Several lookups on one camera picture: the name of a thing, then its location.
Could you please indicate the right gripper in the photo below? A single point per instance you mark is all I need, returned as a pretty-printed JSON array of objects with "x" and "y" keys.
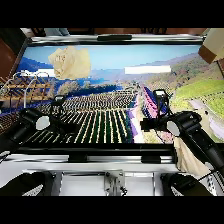
[{"x": 151, "y": 125}]

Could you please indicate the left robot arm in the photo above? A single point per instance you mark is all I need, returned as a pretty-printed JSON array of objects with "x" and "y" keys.
[{"x": 26, "y": 125}]

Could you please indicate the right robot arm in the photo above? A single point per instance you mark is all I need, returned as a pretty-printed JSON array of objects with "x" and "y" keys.
[{"x": 195, "y": 131}]

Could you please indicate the cardboard box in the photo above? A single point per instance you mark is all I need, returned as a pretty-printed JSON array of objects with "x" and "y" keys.
[{"x": 213, "y": 43}]

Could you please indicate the person's legs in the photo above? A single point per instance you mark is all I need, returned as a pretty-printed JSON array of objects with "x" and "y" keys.
[{"x": 56, "y": 31}]

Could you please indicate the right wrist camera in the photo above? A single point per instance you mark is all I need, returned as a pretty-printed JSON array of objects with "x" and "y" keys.
[{"x": 160, "y": 94}]

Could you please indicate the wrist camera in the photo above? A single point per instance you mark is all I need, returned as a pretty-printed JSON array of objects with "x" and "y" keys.
[
  {"x": 59, "y": 99},
  {"x": 160, "y": 94}
]

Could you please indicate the silver frame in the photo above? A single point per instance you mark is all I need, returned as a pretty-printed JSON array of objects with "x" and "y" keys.
[{"x": 100, "y": 165}]

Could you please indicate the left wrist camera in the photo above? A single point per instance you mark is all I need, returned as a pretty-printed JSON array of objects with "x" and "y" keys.
[{"x": 59, "y": 99}]

